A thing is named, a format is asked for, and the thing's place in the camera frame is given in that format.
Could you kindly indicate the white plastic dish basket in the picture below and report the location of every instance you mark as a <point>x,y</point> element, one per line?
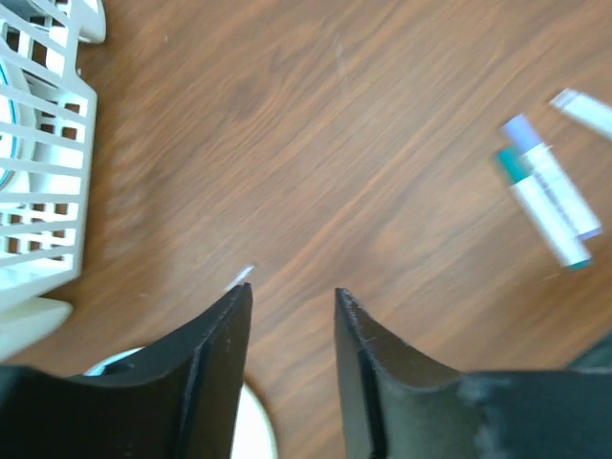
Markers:
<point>48,119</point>

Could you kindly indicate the white green-end marker pen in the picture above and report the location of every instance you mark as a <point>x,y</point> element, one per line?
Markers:
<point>556,233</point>

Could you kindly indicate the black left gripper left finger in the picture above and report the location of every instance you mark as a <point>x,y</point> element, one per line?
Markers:
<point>175,398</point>

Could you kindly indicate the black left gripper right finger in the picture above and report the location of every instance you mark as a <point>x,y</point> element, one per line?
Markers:
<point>397,402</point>

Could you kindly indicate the light blue plate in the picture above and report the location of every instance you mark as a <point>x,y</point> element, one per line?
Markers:
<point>253,435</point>

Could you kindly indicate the clear pen cap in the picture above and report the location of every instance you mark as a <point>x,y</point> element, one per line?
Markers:
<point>240,277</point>

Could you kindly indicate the white purple-tip marker pen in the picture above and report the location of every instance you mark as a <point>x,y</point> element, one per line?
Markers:
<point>540,160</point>

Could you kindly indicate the thin white blue-end pen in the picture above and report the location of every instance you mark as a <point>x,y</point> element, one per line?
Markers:
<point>584,109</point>

